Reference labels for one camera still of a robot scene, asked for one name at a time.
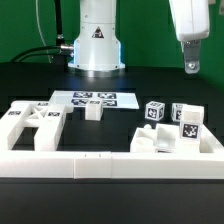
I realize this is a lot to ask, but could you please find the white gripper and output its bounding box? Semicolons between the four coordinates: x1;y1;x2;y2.
169;0;210;74

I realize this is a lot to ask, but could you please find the white chair seat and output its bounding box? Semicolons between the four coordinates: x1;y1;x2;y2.
130;124;184;153

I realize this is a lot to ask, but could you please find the white tagged cube right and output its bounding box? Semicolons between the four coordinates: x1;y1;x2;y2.
171;103;183;122

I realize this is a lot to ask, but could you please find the white tagged cube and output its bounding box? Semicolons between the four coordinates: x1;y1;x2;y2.
145;101;165;121
171;103;183;122

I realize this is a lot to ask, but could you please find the white tagged cube left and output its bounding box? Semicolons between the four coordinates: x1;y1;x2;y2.
145;101;165;121

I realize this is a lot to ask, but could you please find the black vertical pole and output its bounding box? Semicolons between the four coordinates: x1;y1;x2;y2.
54;0;64;46

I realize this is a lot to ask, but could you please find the white U-shaped fence frame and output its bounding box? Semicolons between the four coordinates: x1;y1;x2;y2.
0;128;224;179

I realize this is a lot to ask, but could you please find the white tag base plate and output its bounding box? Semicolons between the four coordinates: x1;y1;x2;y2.
50;91;139;109

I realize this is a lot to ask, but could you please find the black cable bundle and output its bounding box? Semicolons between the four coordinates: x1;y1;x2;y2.
9;43;75;64

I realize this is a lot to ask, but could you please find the white chair back frame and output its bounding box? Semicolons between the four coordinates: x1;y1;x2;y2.
0;101;73;152

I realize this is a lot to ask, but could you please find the thin white cable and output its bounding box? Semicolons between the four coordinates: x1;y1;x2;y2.
34;0;54;64

